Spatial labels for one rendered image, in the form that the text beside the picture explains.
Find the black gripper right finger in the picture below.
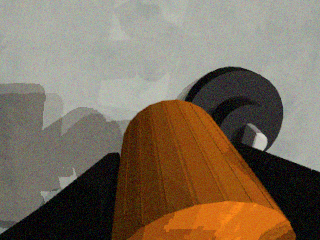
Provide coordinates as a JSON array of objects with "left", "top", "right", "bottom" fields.
[{"left": 231, "top": 143, "right": 320, "bottom": 240}]

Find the dark grey round pedestal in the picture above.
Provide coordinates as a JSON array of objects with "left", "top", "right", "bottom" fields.
[{"left": 185, "top": 67, "right": 284, "bottom": 152}]

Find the orange knob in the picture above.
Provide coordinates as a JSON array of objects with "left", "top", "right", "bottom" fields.
[{"left": 111, "top": 100, "right": 296, "bottom": 240}]

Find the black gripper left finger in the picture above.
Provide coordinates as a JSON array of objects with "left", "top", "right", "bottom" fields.
[{"left": 0, "top": 152, "right": 120, "bottom": 240}]

